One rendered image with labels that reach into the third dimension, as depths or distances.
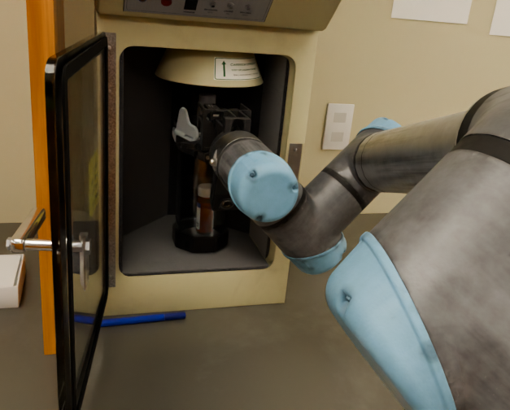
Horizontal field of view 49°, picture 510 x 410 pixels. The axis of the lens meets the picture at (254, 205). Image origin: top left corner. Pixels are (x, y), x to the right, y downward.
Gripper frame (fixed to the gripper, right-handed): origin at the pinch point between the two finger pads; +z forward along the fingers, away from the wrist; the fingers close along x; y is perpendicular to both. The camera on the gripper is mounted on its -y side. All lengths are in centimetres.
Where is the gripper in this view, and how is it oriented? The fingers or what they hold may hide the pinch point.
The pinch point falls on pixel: (206, 134)
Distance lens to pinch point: 97.5
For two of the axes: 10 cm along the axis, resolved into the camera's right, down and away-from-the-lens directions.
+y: 0.9, -9.3, -3.5
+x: -9.6, 0.2, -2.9
